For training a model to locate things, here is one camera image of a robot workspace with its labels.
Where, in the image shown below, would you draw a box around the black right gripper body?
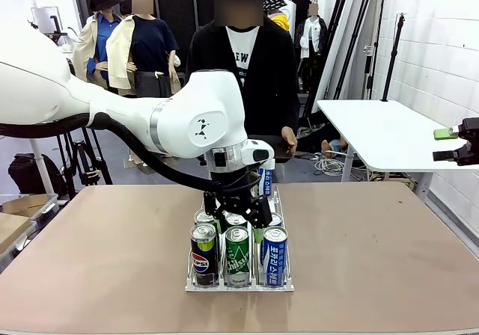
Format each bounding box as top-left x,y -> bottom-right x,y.
463,117 -> 479,167

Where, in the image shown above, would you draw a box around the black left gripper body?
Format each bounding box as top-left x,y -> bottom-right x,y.
209,170 -> 259,216

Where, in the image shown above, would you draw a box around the green Chilsung cider can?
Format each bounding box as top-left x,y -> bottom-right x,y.
224,212 -> 248,230
225,225 -> 251,287

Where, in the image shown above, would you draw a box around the black Pepsi can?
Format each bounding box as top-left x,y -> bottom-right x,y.
189,222 -> 220,287
193,208 -> 219,235

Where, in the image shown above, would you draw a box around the person's left forearm black sleeve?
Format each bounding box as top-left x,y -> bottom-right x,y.
278,87 -> 300,130

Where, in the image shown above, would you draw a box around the person sitting on floor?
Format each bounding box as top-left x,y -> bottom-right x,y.
297,112 -> 349,155

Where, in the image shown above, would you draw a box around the person in black cardigan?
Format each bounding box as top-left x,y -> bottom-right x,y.
186,0 -> 300,153

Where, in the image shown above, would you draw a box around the person's left hand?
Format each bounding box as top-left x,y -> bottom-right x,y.
281,126 -> 299,156

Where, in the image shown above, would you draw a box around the white side table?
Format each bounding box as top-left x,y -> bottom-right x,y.
316,99 -> 479,203

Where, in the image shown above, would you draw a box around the white clear can rack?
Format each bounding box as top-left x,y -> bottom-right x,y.
185,183 -> 295,293

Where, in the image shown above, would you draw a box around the black light stand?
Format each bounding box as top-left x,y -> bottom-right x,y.
381,13 -> 407,102

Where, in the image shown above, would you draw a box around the black stand with silver clamp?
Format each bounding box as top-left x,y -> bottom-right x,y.
361,0 -> 387,100

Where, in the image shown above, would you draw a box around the black leaning stand poles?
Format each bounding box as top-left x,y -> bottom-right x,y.
332,0 -> 379,100

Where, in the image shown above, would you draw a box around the mannequin white shirt black jacket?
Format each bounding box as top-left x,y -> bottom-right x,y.
294,2 -> 329,93

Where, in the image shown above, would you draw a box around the mannequin navy shirt cream jacket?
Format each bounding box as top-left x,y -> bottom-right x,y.
106,0 -> 181,99

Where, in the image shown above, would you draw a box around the mannequin yellow hoodie bucket hat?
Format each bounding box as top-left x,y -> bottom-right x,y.
263,0 -> 292,32

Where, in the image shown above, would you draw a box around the black backpack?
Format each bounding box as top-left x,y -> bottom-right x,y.
7,153 -> 68,197

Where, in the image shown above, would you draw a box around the clear bin with cardboard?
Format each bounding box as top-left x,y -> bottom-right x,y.
1,193 -> 60,226

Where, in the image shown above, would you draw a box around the brown cardboard sheet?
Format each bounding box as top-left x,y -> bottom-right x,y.
0,212 -> 31,256

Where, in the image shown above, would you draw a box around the mannequin blue shirt black hat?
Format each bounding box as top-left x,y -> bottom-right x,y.
73,0 -> 126,89

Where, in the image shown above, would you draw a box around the left gripper black camera box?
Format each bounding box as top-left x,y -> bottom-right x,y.
246,197 -> 273,229

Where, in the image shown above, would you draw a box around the white coiled cable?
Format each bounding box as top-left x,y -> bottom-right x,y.
314,151 -> 347,177

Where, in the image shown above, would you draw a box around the black camera tripod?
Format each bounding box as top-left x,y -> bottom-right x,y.
28,15 -> 113,200

